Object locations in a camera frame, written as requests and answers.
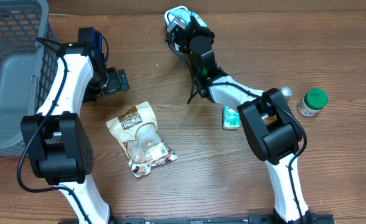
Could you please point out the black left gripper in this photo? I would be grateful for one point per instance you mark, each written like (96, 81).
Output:
(119, 81)

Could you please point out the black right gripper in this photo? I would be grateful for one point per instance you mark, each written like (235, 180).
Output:
(186, 28)

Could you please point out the brown snack packet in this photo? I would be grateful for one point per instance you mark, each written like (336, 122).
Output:
(136, 132)

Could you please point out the teal Kleenex tissue pack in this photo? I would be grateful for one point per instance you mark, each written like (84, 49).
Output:
(231, 119)

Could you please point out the clear yellow liquid bottle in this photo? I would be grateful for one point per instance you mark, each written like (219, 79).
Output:
(287, 93)

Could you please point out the green lid white jar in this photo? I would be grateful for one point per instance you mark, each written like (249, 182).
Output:
(313, 101)

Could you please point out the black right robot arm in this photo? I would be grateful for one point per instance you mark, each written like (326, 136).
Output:
(272, 132)

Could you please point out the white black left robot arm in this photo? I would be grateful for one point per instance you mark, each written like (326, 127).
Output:
(58, 155)

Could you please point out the white barcode scanner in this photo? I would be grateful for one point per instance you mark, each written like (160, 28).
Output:
(168, 17)

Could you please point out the grey plastic mesh basket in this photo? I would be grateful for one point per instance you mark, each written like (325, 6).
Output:
(27, 69)

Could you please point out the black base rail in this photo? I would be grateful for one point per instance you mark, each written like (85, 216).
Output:
(311, 218)

